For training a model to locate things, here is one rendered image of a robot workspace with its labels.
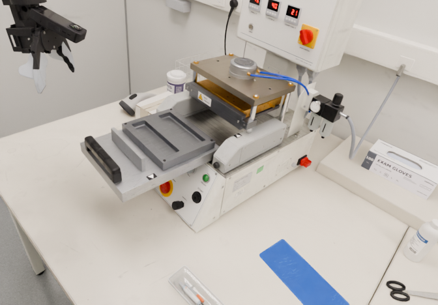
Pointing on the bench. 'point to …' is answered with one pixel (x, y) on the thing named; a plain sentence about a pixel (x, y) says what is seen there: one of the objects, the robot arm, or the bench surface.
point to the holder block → (167, 137)
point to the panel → (188, 187)
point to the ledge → (377, 186)
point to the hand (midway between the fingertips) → (60, 83)
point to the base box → (253, 180)
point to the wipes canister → (176, 81)
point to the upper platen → (239, 100)
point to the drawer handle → (103, 158)
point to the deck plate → (209, 126)
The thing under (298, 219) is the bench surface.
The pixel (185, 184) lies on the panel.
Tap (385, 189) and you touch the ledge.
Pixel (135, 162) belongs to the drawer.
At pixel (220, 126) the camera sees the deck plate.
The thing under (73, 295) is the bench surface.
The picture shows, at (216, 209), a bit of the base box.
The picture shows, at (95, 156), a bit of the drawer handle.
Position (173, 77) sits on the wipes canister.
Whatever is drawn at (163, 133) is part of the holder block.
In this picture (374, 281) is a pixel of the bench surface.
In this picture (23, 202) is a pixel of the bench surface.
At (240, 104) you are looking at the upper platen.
